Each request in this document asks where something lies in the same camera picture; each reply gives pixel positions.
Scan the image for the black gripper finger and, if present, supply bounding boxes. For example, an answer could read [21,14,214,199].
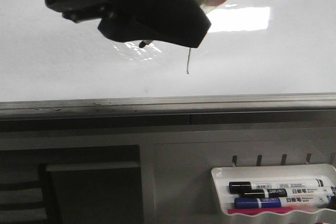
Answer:
[45,0,211,48]

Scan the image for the white whiteboard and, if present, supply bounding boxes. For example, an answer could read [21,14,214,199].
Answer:
[1,0,335,101]

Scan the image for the grey aluminium whiteboard ledge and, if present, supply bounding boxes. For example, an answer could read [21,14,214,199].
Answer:
[1,93,335,121]

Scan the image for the upper black capped marker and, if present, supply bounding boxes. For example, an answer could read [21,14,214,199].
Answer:
[228,178,329,194]

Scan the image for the black capped marker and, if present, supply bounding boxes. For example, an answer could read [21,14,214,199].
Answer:
[240,186,335,198]
[228,178,329,194]

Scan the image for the dark cabinet panel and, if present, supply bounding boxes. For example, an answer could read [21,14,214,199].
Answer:
[39,166,144,223]

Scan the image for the white plastic marker tray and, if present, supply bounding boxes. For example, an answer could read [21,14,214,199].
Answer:
[211,164,335,223]

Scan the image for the middle black capped marker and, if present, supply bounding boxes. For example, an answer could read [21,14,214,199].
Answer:
[240,186,335,198]

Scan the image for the blue capped marker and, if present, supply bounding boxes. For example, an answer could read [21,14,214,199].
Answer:
[234,195,332,209]

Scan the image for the dark object at tray end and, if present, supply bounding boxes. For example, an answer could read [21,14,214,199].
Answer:
[327,196,336,210]

